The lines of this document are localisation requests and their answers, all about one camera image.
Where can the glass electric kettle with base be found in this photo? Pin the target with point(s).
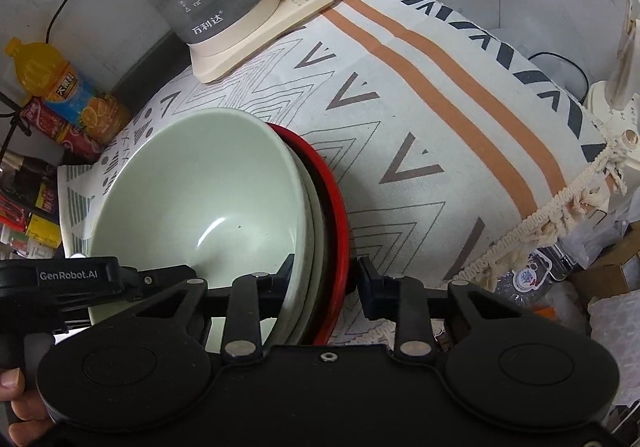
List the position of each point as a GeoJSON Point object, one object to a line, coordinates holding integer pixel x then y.
{"type": "Point", "coordinates": [155, 59]}

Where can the patterned fringed tablecloth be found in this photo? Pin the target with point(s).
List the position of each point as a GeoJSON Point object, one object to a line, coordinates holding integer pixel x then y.
{"type": "Point", "coordinates": [425, 127]}

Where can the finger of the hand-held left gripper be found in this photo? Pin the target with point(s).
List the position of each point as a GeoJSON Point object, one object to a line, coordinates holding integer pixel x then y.
{"type": "Point", "coordinates": [160, 279]}

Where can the red snack packet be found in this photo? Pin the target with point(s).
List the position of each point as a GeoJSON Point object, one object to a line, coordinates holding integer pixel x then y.
{"type": "Point", "coordinates": [12, 214]}

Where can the red bowl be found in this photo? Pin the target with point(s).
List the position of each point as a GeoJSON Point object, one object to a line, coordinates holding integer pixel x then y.
{"type": "Point", "coordinates": [341, 237]}

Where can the red soda bottle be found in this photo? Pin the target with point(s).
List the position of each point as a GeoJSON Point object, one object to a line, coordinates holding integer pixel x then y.
{"type": "Point", "coordinates": [55, 127]}

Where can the pale green deep bowl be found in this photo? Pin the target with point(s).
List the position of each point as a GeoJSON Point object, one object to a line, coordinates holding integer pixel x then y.
{"type": "Point", "coordinates": [200, 192]}

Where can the yellow snack packet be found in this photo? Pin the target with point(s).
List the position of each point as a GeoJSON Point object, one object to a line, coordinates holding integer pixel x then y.
{"type": "Point", "coordinates": [45, 229]}

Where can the white bubble wrap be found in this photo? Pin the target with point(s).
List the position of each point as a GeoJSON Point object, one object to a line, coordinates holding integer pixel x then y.
{"type": "Point", "coordinates": [617, 332]}

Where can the clear plastic water bottle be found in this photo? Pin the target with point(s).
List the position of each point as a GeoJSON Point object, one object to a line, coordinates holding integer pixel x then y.
{"type": "Point", "coordinates": [530, 277]}

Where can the person's left hand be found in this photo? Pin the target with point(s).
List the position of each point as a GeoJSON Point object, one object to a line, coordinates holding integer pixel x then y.
{"type": "Point", "coordinates": [12, 382]}

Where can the dark cola bottle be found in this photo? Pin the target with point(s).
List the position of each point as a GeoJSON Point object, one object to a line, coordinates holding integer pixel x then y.
{"type": "Point", "coordinates": [25, 172]}

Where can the orange juice bottle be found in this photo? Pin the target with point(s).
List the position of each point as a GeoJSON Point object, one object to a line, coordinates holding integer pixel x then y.
{"type": "Point", "coordinates": [60, 82]}

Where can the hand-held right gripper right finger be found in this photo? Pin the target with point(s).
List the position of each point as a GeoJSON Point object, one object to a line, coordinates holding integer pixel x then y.
{"type": "Point", "coordinates": [369, 288]}

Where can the cardboard box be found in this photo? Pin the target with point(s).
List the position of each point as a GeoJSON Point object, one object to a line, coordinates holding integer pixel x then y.
{"type": "Point", "coordinates": [610, 272]}

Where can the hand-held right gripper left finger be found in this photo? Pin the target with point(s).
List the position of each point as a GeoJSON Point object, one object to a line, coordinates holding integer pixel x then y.
{"type": "Point", "coordinates": [286, 277]}

